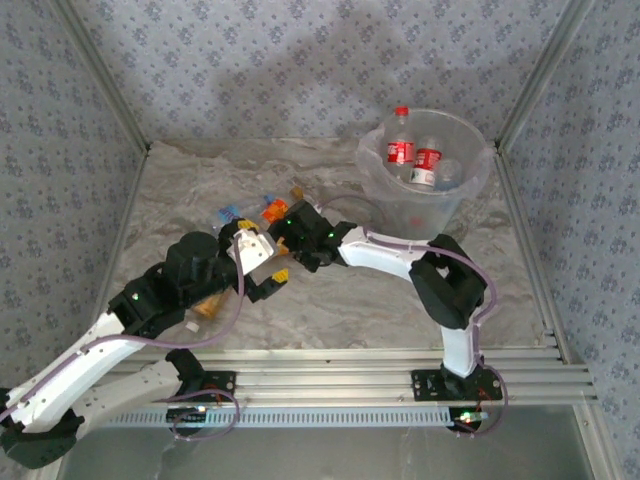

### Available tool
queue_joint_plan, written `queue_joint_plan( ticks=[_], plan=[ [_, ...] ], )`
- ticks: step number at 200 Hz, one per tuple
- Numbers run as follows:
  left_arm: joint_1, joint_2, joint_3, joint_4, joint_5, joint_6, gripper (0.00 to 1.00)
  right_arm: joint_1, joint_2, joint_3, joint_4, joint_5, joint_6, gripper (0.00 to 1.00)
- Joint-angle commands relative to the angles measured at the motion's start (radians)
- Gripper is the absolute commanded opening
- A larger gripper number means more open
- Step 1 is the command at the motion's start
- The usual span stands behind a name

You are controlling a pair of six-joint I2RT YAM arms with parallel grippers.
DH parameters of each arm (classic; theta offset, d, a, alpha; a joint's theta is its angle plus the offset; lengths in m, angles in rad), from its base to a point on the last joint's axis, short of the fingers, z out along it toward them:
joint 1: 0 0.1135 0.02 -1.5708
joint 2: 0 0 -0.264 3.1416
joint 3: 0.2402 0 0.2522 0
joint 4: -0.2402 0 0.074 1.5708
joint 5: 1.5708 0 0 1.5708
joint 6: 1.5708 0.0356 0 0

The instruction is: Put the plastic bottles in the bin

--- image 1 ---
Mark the orange label bottle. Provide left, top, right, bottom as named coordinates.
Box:
left=260, top=198, right=291, bottom=224

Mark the brown tea bottle red label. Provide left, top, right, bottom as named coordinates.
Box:
left=192, top=292, right=231, bottom=320

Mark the red label cola bottle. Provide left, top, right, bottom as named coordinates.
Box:
left=386, top=105, right=417, bottom=174

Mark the clear plastic bin liner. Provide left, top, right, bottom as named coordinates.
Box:
left=355, top=106, right=494, bottom=201

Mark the translucent plastic bin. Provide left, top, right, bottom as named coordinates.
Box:
left=355, top=106, right=494, bottom=239

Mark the thin aluminium table edge beam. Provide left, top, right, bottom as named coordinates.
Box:
left=124, top=348, right=561, bottom=365

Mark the wide aluminium slotted beam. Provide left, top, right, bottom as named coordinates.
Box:
left=84, top=364, right=599, bottom=407

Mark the small controller board with LED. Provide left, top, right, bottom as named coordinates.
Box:
left=166, top=405, right=209, bottom=424
left=447, top=407, right=489, bottom=431

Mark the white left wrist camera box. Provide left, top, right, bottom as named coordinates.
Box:
left=227, top=229, right=279, bottom=284

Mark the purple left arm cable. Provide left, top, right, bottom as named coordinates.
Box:
left=0, top=244, right=246, bottom=444

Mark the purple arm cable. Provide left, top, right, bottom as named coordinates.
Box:
left=317, top=194, right=511, bottom=439
left=0, top=244, right=246, bottom=444

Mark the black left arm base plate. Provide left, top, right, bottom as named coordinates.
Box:
left=197, top=370, right=237, bottom=404

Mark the grey slotted cable duct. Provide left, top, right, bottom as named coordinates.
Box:
left=94, top=407, right=504, bottom=430

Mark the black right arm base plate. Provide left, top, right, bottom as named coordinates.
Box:
left=408, top=367, right=504, bottom=404

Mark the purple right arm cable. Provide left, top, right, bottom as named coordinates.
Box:
left=317, top=194, right=511, bottom=439

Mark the aluminium frame post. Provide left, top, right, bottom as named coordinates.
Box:
left=49, top=0, right=151, bottom=154
left=492, top=0, right=599, bottom=151

